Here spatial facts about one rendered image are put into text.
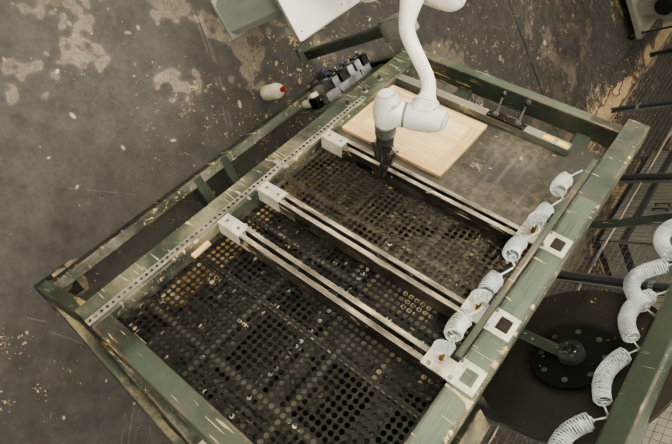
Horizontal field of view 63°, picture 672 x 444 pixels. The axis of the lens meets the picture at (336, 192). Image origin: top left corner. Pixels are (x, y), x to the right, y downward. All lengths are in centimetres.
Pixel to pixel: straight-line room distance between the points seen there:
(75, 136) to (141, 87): 44
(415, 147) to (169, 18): 159
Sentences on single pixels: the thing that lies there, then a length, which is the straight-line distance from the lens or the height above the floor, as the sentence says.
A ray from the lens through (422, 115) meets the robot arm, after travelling 214.
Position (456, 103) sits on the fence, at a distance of 289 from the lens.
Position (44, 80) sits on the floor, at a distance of 309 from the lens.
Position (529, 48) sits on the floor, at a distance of 590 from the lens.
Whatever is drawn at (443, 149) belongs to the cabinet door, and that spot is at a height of 130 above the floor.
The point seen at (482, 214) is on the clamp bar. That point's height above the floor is 162.
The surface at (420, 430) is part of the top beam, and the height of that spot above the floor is 188.
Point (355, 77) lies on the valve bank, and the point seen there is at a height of 74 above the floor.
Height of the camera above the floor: 299
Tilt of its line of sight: 51 degrees down
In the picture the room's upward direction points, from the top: 90 degrees clockwise
